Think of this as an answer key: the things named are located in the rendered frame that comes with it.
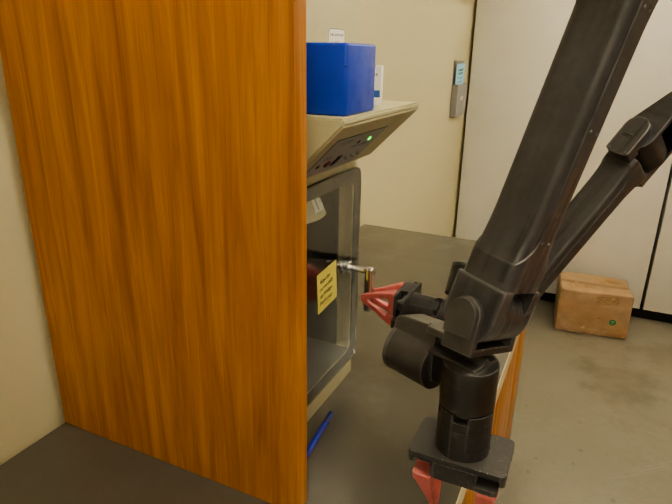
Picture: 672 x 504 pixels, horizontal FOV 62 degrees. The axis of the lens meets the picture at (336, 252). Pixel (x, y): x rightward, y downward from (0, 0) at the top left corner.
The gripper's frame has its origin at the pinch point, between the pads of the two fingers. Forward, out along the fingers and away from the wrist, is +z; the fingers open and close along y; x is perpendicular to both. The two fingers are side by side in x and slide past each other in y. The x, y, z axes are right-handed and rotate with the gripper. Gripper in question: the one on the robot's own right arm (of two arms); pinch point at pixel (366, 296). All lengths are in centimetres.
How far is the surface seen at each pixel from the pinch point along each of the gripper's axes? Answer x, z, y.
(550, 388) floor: 115, -33, -176
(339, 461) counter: 20.5, -5.5, 21.8
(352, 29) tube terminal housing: -47.7, 6.3, -1.8
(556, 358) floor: 115, -33, -209
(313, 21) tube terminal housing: -48, 6, 13
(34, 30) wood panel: -46, 38, 35
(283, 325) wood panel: -10.4, -2.2, 34.6
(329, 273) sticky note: -7.2, 3.9, 8.8
